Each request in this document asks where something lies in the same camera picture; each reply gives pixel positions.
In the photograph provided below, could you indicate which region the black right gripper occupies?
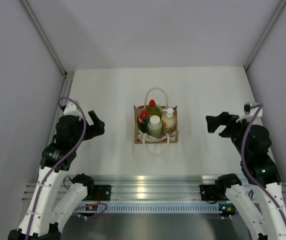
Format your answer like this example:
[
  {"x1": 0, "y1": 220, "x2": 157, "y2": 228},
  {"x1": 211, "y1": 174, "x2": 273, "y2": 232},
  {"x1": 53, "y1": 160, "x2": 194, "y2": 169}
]
[{"x1": 205, "y1": 111, "x2": 254, "y2": 158}]

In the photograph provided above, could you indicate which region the green bottle red cap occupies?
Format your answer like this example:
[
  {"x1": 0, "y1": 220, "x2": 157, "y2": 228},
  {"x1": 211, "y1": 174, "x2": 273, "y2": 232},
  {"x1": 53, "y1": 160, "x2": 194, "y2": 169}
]
[{"x1": 137, "y1": 110, "x2": 149, "y2": 133}]

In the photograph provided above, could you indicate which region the burlap canvas bag watermelon print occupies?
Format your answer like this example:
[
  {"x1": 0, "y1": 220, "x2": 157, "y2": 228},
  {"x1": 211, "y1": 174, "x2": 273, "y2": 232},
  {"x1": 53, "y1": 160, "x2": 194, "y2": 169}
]
[{"x1": 134, "y1": 87, "x2": 179, "y2": 157}]

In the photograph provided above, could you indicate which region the cream lotion pump bottle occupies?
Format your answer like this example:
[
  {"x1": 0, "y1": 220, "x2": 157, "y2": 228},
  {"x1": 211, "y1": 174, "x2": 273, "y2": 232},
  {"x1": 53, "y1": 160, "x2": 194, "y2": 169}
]
[{"x1": 161, "y1": 107, "x2": 177, "y2": 135}]

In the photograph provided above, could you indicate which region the pale green bottle white cap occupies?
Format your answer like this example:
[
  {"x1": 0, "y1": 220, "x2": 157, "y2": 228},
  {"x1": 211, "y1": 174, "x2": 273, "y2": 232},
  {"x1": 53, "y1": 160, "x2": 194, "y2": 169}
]
[{"x1": 147, "y1": 115, "x2": 162, "y2": 139}]

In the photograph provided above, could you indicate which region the yellow dish soap bottle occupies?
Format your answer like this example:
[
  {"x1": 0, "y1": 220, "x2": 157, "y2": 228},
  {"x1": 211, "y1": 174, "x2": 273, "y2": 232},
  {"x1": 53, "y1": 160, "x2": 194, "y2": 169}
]
[{"x1": 145, "y1": 99, "x2": 162, "y2": 118}]

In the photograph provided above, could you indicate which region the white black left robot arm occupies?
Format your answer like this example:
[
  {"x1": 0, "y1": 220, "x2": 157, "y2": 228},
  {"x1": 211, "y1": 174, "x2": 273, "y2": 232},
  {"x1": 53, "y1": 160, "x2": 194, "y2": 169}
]
[{"x1": 8, "y1": 109, "x2": 105, "y2": 240}]

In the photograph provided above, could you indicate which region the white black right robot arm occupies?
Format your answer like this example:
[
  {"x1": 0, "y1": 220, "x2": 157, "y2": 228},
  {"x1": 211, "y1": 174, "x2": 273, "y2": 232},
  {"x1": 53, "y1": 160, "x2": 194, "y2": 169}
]
[{"x1": 205, "y1": 105, "x2": 286, "y2": 240}]

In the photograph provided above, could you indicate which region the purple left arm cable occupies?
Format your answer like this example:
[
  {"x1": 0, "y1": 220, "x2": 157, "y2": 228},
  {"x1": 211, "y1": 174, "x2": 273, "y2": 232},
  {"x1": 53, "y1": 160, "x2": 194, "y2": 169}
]
[{"x1": 27, "y1": 97, "x2": 87, "y2": 240}]

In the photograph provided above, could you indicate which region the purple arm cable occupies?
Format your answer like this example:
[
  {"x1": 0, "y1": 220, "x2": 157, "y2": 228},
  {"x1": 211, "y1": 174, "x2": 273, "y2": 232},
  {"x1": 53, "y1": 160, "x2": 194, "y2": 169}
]
[
  {"x1": 239, "y1": 104, "x2": 286, "y2": 240},
  {"x1": 27, "y1": 97, "x2": 87, "y2": 240}
]

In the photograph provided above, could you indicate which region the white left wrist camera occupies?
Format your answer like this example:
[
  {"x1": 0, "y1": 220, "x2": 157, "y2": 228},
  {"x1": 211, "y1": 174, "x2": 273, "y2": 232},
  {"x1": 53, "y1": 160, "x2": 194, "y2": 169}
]
[{"x1": 63, "y1": 100, "x2": 82, "y2": 118}]

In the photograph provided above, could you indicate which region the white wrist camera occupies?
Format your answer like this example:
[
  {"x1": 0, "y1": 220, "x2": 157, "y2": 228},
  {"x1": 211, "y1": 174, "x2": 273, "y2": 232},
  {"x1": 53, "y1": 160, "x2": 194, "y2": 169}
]
[
  {"x1": 236, "y1": 102, "x2": 263, "y2": 123},
  {"x1": 63, "y1": 100, "x2": 82, "y2": 118}
]

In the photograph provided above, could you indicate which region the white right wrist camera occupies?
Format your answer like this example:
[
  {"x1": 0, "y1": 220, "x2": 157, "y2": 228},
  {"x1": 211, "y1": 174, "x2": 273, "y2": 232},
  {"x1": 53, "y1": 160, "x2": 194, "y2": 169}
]
[{"x1": 236, "y1": 102, "x2": 263, "y2": 123}]

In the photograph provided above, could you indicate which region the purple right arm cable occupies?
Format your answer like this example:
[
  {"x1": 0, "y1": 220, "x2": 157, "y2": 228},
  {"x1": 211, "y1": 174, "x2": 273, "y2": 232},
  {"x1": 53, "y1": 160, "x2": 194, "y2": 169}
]
[{"x1": 239, "y1": 104, "x2": 286, "y2": 240}]

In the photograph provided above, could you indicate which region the left aluminium corner post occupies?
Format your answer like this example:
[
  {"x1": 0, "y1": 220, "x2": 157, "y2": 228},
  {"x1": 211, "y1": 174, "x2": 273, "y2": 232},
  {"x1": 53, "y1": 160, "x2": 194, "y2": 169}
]
[{"x1": 20, "y1": 0, "x2": 68, "y2": 77}]

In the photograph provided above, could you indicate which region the aluminium corner post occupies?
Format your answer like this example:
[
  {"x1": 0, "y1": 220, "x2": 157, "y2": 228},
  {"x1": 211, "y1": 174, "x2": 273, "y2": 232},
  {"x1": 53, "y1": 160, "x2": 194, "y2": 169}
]
[
  {"x1": 243, "y1": 0, "x2": 286, "y2": 72},
  {"x1": 20, "y1": 0, "x2": 68, "y2": 77}
]

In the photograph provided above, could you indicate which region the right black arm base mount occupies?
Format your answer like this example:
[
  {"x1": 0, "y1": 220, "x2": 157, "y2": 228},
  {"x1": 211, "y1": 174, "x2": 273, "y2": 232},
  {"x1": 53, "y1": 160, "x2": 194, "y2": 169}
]
[{"x1": 199, "y1": 184, "x2": 219, "y2": 204}]

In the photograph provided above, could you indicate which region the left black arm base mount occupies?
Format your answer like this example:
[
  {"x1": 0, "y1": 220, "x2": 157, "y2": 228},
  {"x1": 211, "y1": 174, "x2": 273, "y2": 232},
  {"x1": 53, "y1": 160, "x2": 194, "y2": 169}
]
[{"x1": 92, "y1": 185, "x2": 112, "y2": 202}]

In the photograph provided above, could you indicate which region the aluminium front rail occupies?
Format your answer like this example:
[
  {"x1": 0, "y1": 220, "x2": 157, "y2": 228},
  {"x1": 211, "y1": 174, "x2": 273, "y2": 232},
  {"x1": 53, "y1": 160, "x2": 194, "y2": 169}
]
[{"x1": 22, "y1": 174, "x2": 286, "y2": 204}]

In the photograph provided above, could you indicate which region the slotted grey cable duct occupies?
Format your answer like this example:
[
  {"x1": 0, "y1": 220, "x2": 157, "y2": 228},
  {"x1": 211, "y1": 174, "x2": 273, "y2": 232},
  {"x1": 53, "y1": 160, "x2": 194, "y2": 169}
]
[{"x1": 75, "y1": 202, "x2": 236, "y2": 214}]

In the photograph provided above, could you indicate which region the right aluminium corner post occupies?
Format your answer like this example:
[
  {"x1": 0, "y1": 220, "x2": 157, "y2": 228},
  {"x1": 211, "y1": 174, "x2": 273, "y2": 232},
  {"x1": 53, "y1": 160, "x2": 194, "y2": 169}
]
[{"x1": 243, "y1": 0, "x2": 286, "y2": 72}]

